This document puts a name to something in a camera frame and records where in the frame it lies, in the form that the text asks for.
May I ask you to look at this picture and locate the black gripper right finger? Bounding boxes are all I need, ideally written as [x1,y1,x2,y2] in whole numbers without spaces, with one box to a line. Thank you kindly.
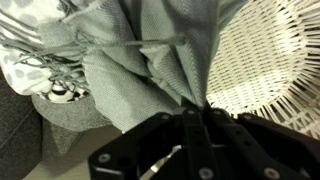
[203,101,320,180]

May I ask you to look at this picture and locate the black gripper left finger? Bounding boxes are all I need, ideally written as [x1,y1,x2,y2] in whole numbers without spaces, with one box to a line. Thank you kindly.
[87,95,222,180]

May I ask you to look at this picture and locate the grey fabric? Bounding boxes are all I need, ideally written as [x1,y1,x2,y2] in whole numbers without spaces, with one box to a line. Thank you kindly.
[13,0,250,133]

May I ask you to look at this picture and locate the white woven basket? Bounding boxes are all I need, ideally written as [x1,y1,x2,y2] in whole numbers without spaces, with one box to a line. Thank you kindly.
[205,0,320,140]

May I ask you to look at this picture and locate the grey sofa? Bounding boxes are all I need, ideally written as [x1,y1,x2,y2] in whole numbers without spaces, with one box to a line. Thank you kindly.
[0,69,124,180]

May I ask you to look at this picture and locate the white leaf patterned cloth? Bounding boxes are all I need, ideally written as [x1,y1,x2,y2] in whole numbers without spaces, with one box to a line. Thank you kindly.
[0,0,92,103]

